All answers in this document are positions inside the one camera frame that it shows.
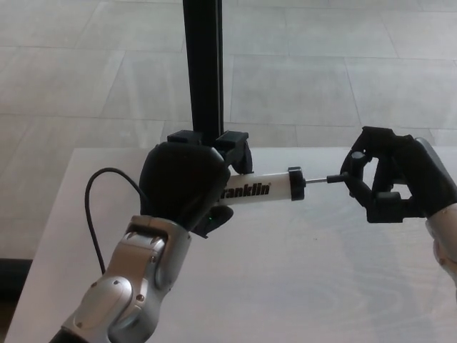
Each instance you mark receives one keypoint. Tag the white Franklin air pump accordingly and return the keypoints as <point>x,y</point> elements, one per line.
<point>257,189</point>

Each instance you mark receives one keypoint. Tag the black vertical metal post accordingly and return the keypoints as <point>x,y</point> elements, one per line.
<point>205,68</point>

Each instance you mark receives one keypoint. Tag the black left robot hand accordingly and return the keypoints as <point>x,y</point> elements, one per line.
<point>182,182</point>

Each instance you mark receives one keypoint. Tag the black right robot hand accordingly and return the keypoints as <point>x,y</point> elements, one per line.
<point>389,178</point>

